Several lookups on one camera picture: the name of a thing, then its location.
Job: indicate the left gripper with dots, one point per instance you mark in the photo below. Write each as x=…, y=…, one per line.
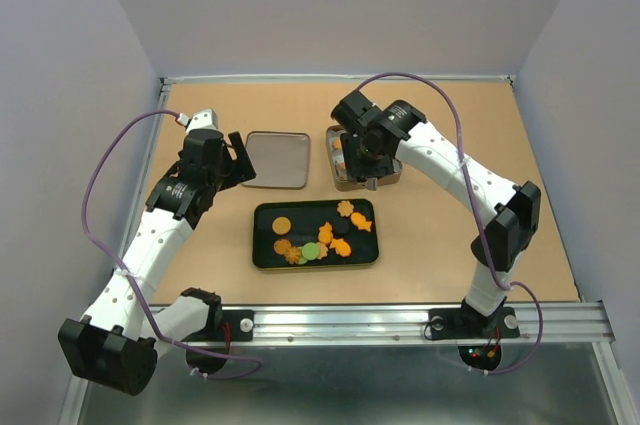
x=246, y=169

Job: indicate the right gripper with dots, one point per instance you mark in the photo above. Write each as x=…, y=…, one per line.
x=356, y=167

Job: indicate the grey tin lid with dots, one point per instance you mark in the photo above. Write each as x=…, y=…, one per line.
x=281, y=160

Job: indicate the dotted round biscuit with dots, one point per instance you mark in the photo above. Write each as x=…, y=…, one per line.
x=281, y=225

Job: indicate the metal tongs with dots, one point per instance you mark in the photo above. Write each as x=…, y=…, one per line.
x=371, y=184

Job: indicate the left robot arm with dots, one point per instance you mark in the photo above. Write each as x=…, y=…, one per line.
x=118, y=341

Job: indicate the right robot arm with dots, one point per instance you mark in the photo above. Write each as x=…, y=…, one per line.
x=506, y=214

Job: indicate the gold cookie tin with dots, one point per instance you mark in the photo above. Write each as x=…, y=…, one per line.
x=340, y=178

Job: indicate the flower shaped cookie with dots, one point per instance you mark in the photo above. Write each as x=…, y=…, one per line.
x=345, y=208

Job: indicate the fish shaped cookie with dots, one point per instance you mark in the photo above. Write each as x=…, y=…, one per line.
x=361, y=222

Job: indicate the black serving tray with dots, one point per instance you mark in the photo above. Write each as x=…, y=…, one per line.
x=306, y=218

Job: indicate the lower swirl cookie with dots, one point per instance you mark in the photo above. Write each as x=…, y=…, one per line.
x=293, y=255

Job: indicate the green sandwich cookie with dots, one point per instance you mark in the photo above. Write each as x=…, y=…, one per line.
x=309, y=252

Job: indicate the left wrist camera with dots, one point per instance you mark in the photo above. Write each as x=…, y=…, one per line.
x=205, y=119

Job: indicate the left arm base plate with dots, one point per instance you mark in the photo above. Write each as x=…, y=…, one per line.
x=239, y=323

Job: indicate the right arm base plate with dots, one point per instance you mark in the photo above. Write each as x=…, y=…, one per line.
x=460, y=323

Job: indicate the aluminium rail frame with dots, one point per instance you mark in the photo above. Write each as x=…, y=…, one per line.
x=351, y=345

